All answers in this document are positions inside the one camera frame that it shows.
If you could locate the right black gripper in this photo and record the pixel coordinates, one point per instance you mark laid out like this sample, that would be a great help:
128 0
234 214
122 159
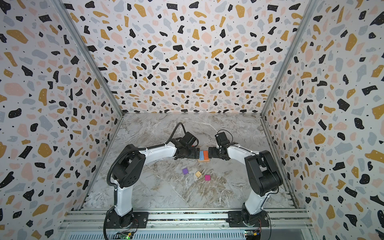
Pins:
214 152

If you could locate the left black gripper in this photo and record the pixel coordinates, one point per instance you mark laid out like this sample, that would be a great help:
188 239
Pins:
193 156

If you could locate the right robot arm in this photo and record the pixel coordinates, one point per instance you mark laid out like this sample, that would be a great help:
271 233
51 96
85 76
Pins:
263 175

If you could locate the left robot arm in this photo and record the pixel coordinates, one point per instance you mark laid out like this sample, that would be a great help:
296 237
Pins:
126 170

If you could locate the purple cube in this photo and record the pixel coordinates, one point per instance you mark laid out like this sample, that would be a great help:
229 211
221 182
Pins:
185 171

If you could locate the ridged natural wood cube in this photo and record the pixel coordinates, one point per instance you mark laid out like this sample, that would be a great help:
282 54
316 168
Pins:
198 174

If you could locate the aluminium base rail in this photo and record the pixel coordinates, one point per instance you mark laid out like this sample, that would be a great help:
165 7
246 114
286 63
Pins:
189 224

